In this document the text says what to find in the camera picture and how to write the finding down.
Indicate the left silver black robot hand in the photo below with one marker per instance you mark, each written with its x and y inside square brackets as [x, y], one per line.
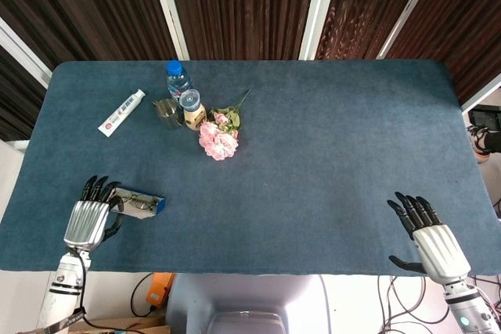
[84, 222]

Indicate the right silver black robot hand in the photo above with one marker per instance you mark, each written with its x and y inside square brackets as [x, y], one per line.
[440, 252]

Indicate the black frame eyeglasses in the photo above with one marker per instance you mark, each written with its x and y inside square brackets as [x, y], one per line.
[145, 203]

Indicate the blue glasses case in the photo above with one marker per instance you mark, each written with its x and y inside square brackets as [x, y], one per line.
[161, 205]

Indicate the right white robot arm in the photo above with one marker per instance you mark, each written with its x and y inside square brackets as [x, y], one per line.
[466, 310]

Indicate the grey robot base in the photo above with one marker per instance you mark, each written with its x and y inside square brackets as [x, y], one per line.
[242, 295]

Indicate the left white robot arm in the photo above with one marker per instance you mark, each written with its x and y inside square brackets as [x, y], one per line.
[62, 295]

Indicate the cardboard box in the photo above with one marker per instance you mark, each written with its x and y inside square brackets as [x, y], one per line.
[125, 326]

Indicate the orange device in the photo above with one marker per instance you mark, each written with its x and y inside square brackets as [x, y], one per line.
[161, 291]

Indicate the white sneaker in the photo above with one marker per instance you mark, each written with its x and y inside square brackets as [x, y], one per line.
[475, 146]

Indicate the white toothpaste tube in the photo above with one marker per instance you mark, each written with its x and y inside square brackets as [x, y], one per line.
[121, 113]

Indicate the steel cup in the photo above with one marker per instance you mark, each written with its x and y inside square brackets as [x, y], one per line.
[169, 117]

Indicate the brown curtain panel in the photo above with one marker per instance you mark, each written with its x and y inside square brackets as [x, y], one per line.
[78, 9]
[15, 103]
[364, 5]
[469, 17]
[242, 5]

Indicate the black monitor device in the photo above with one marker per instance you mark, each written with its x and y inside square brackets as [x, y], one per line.
[489, 115]

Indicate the cream sauce bottle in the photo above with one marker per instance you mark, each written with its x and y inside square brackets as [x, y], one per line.
[194, 117]

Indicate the pink flower bouquet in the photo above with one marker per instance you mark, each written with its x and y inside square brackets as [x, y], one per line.
[217, 144]

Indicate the blue table cloth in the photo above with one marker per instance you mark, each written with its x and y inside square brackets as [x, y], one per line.
[313, 154]

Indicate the blue cap water bottle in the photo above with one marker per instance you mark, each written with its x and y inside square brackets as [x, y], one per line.
[178, 81]

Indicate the white partition post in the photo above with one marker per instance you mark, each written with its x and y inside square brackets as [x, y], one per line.
[319, 9]
[23, 52]
[171, 17]
[411, 8]
[485, 95]

